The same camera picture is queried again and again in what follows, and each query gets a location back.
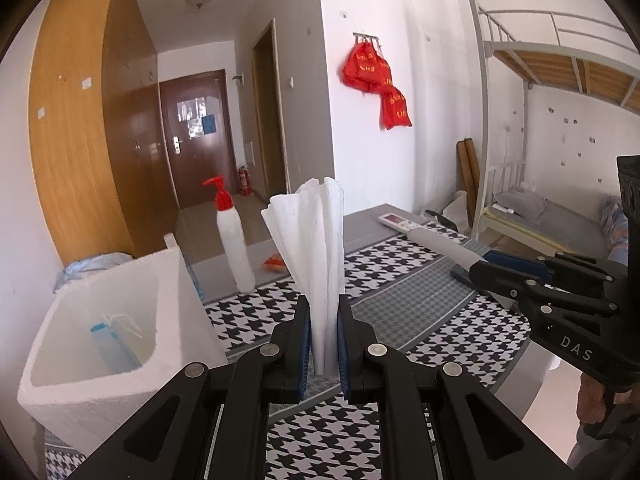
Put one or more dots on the long red plastic bag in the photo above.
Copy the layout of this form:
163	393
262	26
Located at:
396	107

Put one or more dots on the wooden wardrobe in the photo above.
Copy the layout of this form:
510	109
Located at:
75	160

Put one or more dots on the person's right hand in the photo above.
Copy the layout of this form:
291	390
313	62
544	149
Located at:
591	402

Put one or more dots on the grey pillow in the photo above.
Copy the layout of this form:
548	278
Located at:
525	205

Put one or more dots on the grey rolled mat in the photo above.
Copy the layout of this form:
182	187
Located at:
440	242

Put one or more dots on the blue patterned quilt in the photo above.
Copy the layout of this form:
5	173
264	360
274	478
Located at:
615	225

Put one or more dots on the orange snack packet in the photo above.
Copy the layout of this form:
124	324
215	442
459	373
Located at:
274	263

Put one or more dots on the metal bunk bed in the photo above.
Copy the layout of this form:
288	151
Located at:
550	60

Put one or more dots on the white remote control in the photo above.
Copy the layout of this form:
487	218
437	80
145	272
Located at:
395	221

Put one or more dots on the blue face mask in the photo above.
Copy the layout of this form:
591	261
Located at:
115	350

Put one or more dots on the houndstooth tablecloth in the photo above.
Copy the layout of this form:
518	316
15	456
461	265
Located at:
400	305

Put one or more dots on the white pump bottle red pump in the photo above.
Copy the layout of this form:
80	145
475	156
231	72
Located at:
235	250

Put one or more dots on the metal wall hook rack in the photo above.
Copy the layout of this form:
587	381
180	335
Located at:
366	37

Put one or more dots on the white tissue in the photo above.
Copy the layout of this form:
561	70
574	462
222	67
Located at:
320	240

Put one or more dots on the pale blue bedding bundle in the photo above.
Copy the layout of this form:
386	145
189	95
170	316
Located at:
92	270

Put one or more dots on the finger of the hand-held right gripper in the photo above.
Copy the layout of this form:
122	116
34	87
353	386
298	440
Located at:
500	280
510	262

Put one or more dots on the wooden side door frame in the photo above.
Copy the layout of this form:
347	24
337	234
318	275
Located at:
277	110

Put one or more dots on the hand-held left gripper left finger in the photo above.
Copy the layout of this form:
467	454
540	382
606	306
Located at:
303	345

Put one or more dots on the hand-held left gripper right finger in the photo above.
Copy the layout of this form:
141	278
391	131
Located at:
343	345

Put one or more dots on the white foam box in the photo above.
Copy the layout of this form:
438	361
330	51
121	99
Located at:
100	400

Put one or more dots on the red fire extinguisher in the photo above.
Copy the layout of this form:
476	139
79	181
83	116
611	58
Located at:
245	182

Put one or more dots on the brown door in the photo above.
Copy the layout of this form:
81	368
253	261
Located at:
210	170

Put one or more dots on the wooden boards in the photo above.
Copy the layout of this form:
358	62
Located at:
467	170

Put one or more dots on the blue door notice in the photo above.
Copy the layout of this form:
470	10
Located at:
210	124

